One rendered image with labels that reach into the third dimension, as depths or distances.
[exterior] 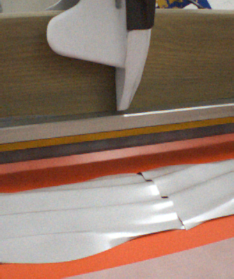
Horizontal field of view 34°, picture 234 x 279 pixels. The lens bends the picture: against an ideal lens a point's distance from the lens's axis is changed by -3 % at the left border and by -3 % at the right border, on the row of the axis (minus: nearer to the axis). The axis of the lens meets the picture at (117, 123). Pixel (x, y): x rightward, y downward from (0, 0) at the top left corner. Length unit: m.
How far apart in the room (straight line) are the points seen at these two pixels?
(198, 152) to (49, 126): 0.12
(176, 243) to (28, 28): 0.15
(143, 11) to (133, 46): 0.02
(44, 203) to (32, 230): 0.03
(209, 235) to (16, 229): 0.10
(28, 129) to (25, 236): 0.07
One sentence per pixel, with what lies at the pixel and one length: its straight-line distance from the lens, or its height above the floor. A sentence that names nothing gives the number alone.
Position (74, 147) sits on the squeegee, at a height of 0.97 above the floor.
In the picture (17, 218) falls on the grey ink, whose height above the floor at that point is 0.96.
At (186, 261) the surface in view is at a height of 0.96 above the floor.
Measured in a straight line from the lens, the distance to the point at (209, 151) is 0.30.
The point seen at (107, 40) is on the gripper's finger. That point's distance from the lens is 0.23.
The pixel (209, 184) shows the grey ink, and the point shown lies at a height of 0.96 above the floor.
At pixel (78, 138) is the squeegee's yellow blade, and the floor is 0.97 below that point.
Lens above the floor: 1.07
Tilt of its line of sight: 19 degrees down
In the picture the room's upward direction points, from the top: straight up
